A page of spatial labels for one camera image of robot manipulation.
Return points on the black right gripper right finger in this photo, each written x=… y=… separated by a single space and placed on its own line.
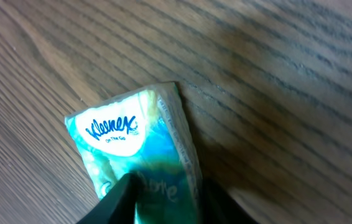
x=219 y=208

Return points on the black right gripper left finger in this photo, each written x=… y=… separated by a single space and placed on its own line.
x=118 y=206

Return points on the small teal tissue pack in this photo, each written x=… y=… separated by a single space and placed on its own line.
x=142 y=132

